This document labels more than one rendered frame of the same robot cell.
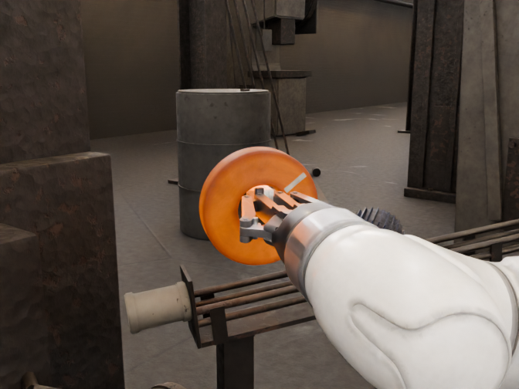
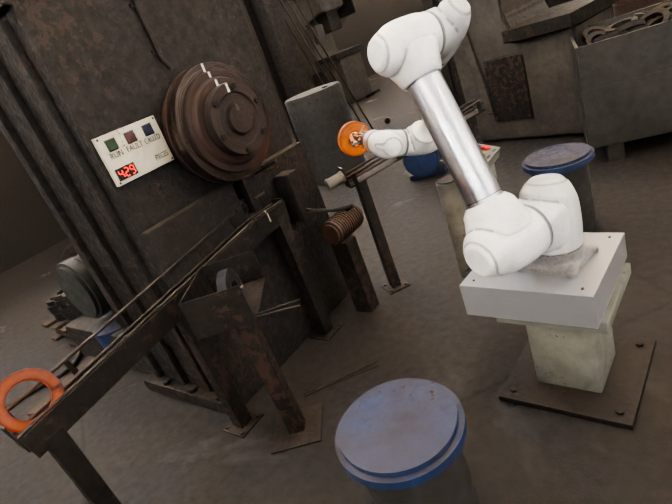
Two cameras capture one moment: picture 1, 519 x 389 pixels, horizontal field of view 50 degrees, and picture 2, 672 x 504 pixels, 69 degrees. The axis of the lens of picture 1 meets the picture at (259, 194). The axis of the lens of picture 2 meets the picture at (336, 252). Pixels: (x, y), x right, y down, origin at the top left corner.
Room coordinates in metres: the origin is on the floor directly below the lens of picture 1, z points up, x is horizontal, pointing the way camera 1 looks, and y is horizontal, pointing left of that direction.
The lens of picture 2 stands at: (-1.51, 0.02, 1.27)
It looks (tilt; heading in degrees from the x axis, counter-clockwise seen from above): 23 degrees down; 6
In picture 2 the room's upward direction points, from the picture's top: 21 degrees counter-clockwise
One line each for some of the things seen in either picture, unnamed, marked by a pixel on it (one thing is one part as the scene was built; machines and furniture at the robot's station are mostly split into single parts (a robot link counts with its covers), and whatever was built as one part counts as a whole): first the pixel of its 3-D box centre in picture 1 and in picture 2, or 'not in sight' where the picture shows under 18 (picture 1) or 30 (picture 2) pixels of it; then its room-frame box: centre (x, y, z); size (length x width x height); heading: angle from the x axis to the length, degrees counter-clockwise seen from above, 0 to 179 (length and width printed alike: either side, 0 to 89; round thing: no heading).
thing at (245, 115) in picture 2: not in sight; (237, 119); (0.47, 0.42, 1.11); 0.28 x 0.06 x 0.28; 143
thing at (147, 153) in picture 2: not in sight; (135, 150); (0.32, 0.79, 1.15); 0.26 x 0.02 x 0.18; 143
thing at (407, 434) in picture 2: not in sight; (419, 481); (-0.61, 0.13, 0.22); 0.32 x 0.32 x 0.43
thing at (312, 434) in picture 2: not in sight; (260, 360); (-0.06, 0.57, 0.36); 0.26 x 0.20 x 0.72; 178
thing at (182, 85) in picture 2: not in sight; (221, 123); (0.53, 0.49, 1.11); 0.47 x 0.06 x 0.47; 143
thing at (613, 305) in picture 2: not in sight; (563, 292); (-0.18, -0.46, 0.33); 0.32 x 0.32 x 0.04; 50
